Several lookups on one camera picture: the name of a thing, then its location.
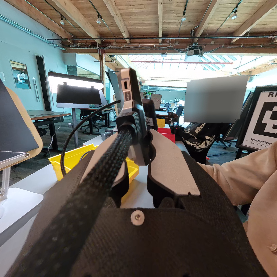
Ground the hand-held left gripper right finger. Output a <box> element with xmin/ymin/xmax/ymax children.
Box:
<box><xmin>147</xmin><ymin>129</ymin><xmax>200</xmax><ymax>208</ymax></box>

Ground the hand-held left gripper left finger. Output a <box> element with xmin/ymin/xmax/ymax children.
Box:
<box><xmin>81</xmin><ymin>137</ymin><xmax>130</xmax><ymax>206</ymax></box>

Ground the thick black braided hub cable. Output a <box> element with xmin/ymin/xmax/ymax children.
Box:
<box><xmin>4</xmin><ymin>110</ymin><xmax>143</xmax><ymax>277</ymax></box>

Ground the black silver hdmi hub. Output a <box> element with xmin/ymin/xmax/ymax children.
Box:
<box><xmin>116</xmin><ymin>68</ymin><xmax>156</xmax><ymax>166</ymax></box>

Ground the yellow plastic bin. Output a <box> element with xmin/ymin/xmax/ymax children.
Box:
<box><xmin>48</xmin><ymin>143</ymin><xmax>139</xmax><ymax>184</ymax></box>

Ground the red plastic bin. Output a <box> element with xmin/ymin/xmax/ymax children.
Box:
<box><xmin>157</xmin><ymin>127</ymin><xmax>176</xmax><ymax>144</ymax></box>

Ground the black blue-flecked hdmi cable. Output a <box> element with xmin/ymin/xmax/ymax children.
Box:
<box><xmin>61</xmin><ymin>100</ymin><xmax>121</xmax><ymax>176</ymax></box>

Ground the person's right forearm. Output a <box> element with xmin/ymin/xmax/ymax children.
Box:
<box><xmin>198</xmin><ymin>142</ymin><xmax>277</xmax><ymax>206</ymax></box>

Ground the black office chair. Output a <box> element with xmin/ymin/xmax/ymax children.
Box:
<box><xmin>80</xmin><ymin>108</ymin><xmax>102</xmax><ymax>134</ymax></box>

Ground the black studio light panel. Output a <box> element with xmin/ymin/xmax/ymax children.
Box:
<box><xmin>48</xmin><ymin>72</ymin><xmax>108</xmax><ymax>148</ymax></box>

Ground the wooden office desk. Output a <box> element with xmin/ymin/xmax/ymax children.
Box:
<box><xmin>27</xmin><ymin>110</ymin><xmax>72</xmax><ymax>152</ymax></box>

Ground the ceiling projector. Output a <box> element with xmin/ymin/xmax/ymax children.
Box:
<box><xmin>184</xmin><ymin>44</ymin><xmax>203</xmax><ymax>62</ymax></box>

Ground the dark door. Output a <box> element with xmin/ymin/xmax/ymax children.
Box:
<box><xmin>36</xmin><ymin>55</ymin><xmax>52</xmax><ymax>111</ymax></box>

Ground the black-faced wooden board stand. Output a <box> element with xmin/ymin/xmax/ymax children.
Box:
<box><xmin>0</xmin><ymin>78</ymin><xmax>44</xmax><ymax>234</ymax></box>

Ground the framed marker sign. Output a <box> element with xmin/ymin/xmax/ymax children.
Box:
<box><xmin>235</xmin><ymin>85</ymin><xmax>277</xmax><ymax>151</ymax></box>

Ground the person in beige hoodie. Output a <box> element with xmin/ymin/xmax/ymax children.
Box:
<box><xmin>242</xmin><ymin>190</ymin><xmax>277</xmax><ymax>277</ymax></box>

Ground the framed wall window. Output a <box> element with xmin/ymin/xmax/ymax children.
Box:
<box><xmin>9</xmin><ymin>59</ymin><xmax>31</xmax><ymax>90</ymax></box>

